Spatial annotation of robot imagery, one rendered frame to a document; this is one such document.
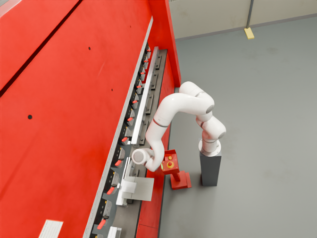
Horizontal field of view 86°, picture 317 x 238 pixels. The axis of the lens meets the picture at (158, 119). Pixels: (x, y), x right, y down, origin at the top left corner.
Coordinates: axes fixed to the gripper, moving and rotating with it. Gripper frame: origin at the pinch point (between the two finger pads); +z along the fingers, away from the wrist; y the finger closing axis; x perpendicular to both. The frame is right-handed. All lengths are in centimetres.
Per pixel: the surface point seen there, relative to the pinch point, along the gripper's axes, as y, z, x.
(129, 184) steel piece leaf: -33.2, 21.5, -22.2
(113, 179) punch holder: -34.1, -1.2, -13.1
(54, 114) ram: -27, -58, 26
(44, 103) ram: -26, -63, 30
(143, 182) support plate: -21.0, 23.0, -22.0
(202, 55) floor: 79, 248, 187
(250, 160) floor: 91, 139, -36
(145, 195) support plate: -18.7, 18.3, -31.8
